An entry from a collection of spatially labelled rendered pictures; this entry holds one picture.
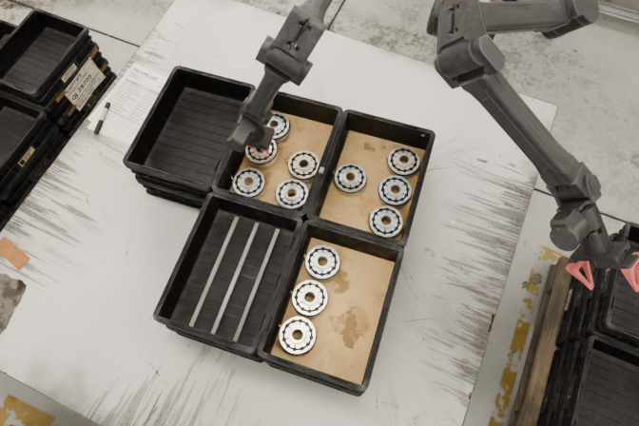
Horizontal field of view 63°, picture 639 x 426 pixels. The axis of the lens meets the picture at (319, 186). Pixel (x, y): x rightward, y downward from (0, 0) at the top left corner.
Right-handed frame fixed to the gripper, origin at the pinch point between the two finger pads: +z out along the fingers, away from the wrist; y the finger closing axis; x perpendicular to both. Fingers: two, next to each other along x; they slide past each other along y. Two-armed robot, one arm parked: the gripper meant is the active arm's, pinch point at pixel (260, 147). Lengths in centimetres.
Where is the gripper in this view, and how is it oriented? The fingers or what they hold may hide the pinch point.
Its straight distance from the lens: 166.8
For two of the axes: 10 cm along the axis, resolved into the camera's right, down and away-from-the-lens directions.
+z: 0.6, 4.1, 9.1
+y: 9.4, 2.8, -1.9
